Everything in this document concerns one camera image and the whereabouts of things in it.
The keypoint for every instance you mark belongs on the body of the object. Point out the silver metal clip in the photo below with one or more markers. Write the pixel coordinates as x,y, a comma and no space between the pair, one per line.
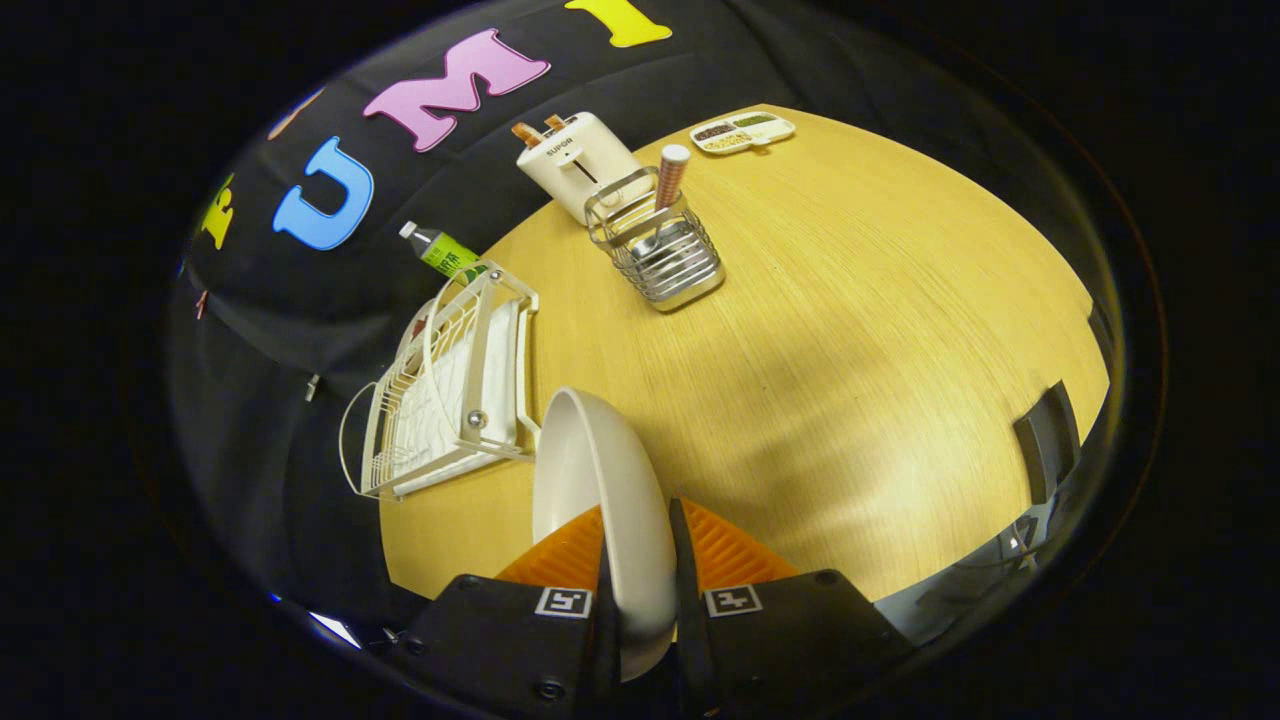
312,386

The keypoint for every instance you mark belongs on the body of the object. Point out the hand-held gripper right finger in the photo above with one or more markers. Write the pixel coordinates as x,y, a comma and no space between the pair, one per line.
790,640

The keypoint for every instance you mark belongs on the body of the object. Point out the cream white toaster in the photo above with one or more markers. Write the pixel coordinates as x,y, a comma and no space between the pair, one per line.
590,160

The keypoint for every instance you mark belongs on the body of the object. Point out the white round plate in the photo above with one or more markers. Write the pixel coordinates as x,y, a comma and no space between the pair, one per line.
610,500

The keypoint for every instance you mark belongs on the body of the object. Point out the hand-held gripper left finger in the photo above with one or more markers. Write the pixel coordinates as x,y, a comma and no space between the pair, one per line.
500,640

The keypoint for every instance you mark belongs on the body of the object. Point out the white divided tray with beans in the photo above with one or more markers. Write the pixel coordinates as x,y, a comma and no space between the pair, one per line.
742,133

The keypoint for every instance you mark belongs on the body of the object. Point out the lit monitor screen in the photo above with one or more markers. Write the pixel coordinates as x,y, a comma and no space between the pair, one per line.
335,630

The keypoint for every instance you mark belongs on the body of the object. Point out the green label drink bottle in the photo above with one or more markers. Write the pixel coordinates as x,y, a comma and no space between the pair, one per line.
447,253

